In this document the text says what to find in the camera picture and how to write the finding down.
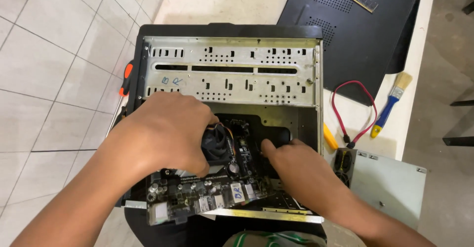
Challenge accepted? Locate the black computer case metal chassis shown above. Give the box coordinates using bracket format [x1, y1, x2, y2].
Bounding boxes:
[123, 23, 326, 225]

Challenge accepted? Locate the person's right hand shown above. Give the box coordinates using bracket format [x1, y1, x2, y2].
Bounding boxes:
[261, 138, 346, 219]

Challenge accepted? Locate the blue yellow handled paint brush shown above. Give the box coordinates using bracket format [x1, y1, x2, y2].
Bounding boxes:
[370, 72, 413, 139]

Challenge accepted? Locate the black metal furniture frame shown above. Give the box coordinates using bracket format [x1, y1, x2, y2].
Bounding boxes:
[442, 1, 474, 147]

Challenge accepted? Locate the green white striped cloth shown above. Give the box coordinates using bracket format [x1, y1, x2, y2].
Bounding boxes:
[222, 230, 327, 247]

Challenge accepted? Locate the black computer motherboard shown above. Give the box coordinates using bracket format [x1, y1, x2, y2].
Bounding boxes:
[146, 117, 283, 226]

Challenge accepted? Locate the yellow handled tool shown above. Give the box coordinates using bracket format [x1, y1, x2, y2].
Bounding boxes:
[323, 122, 339, 151]

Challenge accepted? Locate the black plain case side panel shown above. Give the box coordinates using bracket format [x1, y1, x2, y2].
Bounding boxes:
[385, 0, 426, 75]

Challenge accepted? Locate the black processor cooler fan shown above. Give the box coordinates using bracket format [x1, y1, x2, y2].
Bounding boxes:
[201, 123, 237, 166]

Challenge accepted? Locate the grey power supply unit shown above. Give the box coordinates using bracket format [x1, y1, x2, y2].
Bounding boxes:
[332, 148, 427, 231]

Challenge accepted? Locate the red data cable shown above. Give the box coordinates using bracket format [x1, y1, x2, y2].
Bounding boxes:
[331, 80, 378, 150]

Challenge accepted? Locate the orange black screwdriver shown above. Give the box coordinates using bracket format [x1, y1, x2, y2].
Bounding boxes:
[105, 63, 135, 139]

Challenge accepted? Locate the black perforated case side panel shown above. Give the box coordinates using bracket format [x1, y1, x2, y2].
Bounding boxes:
[276, 0, 418, 106]

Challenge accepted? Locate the person's left hand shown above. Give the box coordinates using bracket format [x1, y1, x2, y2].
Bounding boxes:
[122, 91, 220, 178]

